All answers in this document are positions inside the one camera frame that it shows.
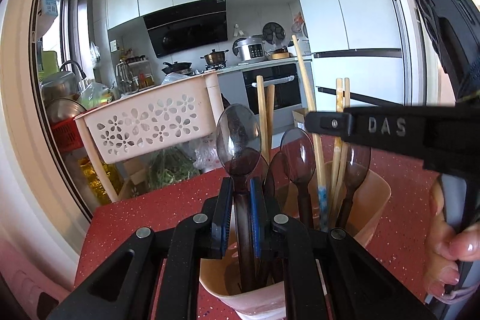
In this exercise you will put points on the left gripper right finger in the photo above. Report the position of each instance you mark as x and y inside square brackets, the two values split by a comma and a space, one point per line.
[264, 207]

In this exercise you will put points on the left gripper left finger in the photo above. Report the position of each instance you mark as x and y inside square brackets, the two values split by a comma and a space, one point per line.
[218, 209]

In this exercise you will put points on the small dark plastic spoon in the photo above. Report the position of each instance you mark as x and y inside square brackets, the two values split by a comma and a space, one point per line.
[276, 183]

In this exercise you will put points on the long bamboo chopstick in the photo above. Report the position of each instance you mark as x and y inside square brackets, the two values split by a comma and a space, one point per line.
[322, 191]

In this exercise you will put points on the dark translucent spoon two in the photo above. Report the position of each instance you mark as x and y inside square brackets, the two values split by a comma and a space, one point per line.
[300, 166]

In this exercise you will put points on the dark translucent spoon one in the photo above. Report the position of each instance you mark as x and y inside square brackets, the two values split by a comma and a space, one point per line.
[238, 147]

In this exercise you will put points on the patterned wooden chopstick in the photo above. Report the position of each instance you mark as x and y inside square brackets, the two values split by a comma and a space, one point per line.
[337, 144]

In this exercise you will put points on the dark translucent spoon three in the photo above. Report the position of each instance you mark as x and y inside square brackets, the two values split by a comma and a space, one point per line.
[358, 162]

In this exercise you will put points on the person's right hand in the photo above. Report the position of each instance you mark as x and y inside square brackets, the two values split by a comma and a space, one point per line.
[443, 247]

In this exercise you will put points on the green vegetables bag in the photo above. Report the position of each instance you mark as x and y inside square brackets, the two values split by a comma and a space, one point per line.
[170, 166]

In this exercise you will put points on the pink utensil holder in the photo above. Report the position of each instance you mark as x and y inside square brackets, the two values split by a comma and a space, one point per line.
[326, 275]

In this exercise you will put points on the cardboard box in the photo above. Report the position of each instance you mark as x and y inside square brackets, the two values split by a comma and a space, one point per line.
[299, 117]

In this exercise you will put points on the plain chopstick in holder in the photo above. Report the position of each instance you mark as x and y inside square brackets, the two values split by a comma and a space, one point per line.
[263, 123]

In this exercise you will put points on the black wok pan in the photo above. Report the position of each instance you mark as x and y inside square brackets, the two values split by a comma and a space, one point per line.
[183, 68]

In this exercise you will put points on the pot on stove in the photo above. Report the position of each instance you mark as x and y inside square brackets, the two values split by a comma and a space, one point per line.
[215, 57]

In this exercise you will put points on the silver rice cooker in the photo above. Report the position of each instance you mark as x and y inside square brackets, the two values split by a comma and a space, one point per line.
[249, 49]

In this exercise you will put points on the white refrigerator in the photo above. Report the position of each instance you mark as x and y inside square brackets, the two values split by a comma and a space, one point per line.
[359, 40]

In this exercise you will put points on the black range hood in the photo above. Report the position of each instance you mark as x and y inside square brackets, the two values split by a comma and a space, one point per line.
[187, 26]

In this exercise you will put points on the steel bowl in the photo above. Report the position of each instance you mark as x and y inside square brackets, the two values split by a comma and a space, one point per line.
[63, 108]

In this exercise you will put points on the pink stool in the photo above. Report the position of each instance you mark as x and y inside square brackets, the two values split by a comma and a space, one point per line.
[35, 293]

